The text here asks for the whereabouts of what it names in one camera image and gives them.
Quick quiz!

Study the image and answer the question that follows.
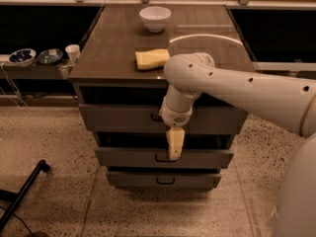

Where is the grey bottom drawer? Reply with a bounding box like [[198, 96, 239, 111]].
[[107, 171, 221, 190]]

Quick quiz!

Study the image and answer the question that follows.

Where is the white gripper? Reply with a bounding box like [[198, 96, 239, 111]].
[[159, 104, 193, 160]]

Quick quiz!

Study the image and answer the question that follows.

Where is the blue patterned bowl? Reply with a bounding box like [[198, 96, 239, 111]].
[[9, 48, 37, 67]]

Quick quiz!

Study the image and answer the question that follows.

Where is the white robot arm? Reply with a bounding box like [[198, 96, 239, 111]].
[[160, 52, 316, 237]]

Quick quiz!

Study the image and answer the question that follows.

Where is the white bowl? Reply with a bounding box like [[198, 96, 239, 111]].
[[139, 6, 172, 33]]

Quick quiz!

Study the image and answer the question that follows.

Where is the grey blue bowl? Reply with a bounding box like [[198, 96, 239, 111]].
[[38, 48, 63, 65]]

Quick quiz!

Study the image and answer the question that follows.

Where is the white cable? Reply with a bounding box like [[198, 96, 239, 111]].
[[0, 62, 28, 110]]

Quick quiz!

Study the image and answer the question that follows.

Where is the grey drawer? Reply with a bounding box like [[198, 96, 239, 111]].
[[107, 171, 221, 190], [95, 147, 233, 169], [79, 104, 247, 135]]

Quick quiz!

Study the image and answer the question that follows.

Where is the grey drawer cabinet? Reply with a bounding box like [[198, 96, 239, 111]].
[[67, 4, 262, 192]]

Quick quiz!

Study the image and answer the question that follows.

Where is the grey top drawer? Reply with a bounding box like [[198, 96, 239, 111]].
[[79, 104, 247, 135]]

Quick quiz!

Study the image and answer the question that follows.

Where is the grey middle drawer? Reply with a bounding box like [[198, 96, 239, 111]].
[[95, 147, 233, 169]]

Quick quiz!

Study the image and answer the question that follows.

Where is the black chair leg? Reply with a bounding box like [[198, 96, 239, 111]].
[[0, 160, 50, 232]]

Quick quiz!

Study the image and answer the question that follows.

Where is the low grey shelf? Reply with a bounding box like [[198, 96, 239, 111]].
[[0, 54, 73, 80]]

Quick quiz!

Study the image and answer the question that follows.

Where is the white paper cup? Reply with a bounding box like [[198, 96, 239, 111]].
[[65, 44, 80, 63]]

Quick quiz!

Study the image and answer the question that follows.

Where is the yellow sponge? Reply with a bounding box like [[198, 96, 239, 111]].
[[135, 48, 170, 70]]

